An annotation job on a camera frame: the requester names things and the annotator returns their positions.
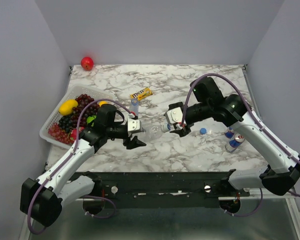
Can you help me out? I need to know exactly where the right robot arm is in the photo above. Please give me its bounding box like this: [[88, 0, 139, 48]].
[[164, 73, 300, 196]]

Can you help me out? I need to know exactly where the large clear plastic bottle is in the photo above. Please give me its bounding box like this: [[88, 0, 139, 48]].
[[140, 124, 165, 143]]

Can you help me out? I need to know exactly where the red bull can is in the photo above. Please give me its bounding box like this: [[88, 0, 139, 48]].
[[225, 133, 245, 153], [224, 126, 236, 139]]

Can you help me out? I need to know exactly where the dark blue grape bunch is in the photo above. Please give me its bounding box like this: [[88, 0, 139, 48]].
[[58, 115, 73, 134]]

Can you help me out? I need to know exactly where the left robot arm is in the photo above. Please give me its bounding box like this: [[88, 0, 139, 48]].
[[20, 104, 145, 229]]

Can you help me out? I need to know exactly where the yellow m&m candy packet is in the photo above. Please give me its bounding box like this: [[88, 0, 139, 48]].
[[130, 87, 153, 101]]

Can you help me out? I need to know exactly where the dark red grape bunch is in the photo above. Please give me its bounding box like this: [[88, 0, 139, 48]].
[[71, 94, 100, 128]]

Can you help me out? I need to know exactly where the yellow mango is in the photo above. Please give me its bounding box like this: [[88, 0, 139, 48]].
[[58, 99, 78, 116]]

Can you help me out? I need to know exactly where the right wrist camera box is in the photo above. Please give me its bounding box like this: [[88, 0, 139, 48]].
[[164, 106, 183, 125]]

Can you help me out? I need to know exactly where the white plastic basket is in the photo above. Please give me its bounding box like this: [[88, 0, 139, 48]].
[[39, 84, 117, 149]]

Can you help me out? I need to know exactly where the blue tinted plastic bottle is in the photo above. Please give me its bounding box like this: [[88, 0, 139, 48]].
[[129, 98, 139, 116]]

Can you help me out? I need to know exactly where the plain blue bottle cap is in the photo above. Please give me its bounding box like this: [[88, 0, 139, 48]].
[[200, 128, 207, 135]]

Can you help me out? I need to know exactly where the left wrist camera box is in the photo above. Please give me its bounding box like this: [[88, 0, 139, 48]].
[[127, 118, 143, 134]]

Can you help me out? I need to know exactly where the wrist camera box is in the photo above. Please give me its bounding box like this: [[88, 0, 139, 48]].
[[127, 118, 143, 134], [164, 106, 183, 125]]

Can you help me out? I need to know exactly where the red apple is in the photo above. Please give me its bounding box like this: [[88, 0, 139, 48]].
[[80, 56, 94, 71]]

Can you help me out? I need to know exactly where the green toy fruit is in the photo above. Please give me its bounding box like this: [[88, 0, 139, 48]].
[[86, 115, 97, 127]]

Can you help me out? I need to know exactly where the aluminium frame rail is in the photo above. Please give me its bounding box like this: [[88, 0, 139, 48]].
[[218, 64, 298, 201]]

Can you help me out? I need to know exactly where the light red grape bunch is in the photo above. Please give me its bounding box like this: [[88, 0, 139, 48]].
[[48, 122, 70, 145]]

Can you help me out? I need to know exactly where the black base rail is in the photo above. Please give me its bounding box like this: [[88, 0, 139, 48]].
[[70, 171, 249, 209]]

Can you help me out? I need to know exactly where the red bull can rear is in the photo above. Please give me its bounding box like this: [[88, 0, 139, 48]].
[[224, 126, 236, 139]]

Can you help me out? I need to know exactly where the pink dragon fruit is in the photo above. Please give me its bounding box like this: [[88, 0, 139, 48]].
[[68, 126, 85, 144]]

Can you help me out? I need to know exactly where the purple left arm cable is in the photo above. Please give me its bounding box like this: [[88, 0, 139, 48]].
[[26, 98, 137, 235]]

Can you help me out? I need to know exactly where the red bull can front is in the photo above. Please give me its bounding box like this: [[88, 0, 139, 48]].
[[225, 133, 245, 153]]

